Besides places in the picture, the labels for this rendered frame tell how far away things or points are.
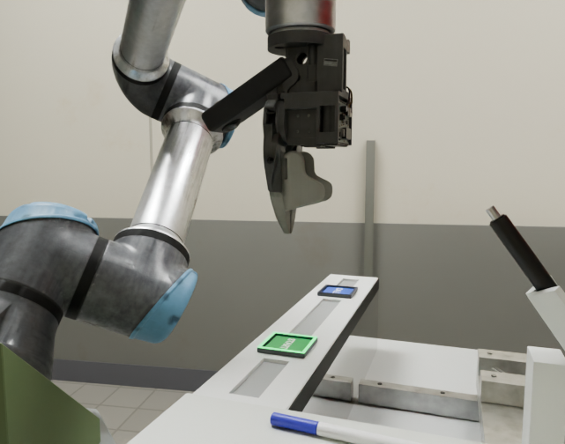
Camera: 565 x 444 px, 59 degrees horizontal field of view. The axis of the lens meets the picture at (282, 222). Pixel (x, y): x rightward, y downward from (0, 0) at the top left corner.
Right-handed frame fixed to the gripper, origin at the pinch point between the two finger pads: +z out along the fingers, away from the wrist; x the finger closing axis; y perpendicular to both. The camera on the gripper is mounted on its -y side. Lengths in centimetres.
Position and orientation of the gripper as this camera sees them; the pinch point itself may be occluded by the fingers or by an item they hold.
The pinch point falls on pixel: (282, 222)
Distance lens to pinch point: 56.6
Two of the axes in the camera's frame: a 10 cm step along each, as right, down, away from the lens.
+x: 3.3, -1.1, 9.4
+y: 9.4, 0.4, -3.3
